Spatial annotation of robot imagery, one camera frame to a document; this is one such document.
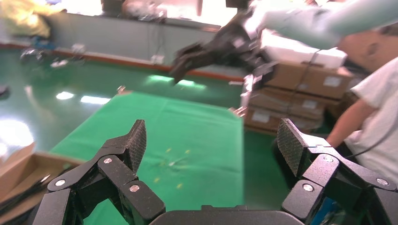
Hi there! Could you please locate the labelled brown cardboard carton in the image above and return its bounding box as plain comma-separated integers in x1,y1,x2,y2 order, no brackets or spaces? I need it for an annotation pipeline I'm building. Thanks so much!
248,87,343,120
244,106,325,134
267,60,353,100

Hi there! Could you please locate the metal binder clip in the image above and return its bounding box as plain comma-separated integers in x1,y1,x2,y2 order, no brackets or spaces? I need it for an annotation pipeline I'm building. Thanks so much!
228,106,248,118
116,85,133,96

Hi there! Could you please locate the open brown cardboard box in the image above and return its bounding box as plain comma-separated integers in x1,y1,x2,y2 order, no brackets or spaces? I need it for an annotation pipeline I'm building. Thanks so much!
0,142,84,225

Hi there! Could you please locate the green table cloth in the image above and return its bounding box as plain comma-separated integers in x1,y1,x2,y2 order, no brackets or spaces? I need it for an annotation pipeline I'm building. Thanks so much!
49,90,245,225

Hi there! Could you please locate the white box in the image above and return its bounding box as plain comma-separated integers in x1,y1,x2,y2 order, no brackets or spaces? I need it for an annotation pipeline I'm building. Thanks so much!
260,29,348,69

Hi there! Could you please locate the yellow fabric bundle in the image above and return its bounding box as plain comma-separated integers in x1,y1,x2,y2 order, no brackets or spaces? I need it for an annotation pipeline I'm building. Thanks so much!
0,0,68,39

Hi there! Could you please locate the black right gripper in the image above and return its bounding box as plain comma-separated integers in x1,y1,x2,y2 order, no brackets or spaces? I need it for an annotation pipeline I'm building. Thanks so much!
170,12,278,108

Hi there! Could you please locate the person bare forearm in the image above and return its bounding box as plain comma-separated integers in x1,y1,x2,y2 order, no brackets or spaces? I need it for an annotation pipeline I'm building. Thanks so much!
326,98,375,149

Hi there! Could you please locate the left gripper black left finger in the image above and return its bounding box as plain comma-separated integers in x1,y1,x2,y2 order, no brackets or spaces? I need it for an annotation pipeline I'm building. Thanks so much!
32,119,166,225

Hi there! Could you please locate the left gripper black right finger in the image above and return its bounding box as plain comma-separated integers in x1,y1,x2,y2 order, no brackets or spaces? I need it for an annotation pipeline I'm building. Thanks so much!
276,118,398,225

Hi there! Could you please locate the person in white t-shirt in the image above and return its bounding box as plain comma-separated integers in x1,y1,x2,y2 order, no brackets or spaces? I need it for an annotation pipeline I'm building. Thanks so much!
338,24,398,187

